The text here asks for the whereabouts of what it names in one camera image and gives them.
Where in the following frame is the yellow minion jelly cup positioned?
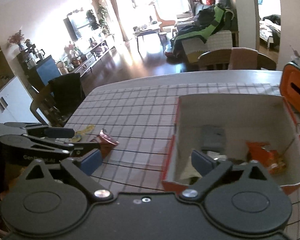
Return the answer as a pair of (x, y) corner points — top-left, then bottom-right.
(69, 125), (95, 143)

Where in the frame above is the brown oreo snack bag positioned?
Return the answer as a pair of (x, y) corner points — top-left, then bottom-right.
(90, 128), (120, 159)

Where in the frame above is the silver black snack packet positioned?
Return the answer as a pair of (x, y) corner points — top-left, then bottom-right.
(200, 125), (226, 153)

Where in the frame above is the red lion snack bag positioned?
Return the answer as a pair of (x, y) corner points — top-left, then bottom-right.
(246, 141), (287, 175)

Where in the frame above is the white milk biscuit packet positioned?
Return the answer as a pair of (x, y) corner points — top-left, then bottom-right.
(179, 157), (202, 185)

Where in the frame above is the wooden chair with black coat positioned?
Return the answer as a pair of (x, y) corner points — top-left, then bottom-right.
(30, 73), (85, 127)

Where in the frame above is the orange cardboard box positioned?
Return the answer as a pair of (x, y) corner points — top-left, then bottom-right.
(161, 94), (300, 194)

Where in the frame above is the blue cabinet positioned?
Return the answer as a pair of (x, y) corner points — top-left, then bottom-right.
(16, 52), (62, 91)

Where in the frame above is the grid pattern tablecloth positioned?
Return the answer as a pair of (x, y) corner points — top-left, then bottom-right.
(66, 72), (300, 239)

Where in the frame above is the white tv cabinet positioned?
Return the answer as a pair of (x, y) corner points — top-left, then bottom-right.
(64, 35), (115, 77)

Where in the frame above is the wooden chair far side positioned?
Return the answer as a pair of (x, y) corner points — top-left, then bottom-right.
(197, 47), (276, 70)

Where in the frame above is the orange green tissue box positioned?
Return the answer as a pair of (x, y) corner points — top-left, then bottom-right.
(280, 57), (300, 113)

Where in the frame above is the coffee table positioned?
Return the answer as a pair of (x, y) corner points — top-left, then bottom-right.
(134, 24), (163, 52)

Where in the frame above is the sofa with green jacket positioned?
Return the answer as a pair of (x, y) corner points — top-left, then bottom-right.
(164, 3), (237, 59)

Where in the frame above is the wall television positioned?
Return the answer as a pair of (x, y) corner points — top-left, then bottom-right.
(63, 11), (93, 42)

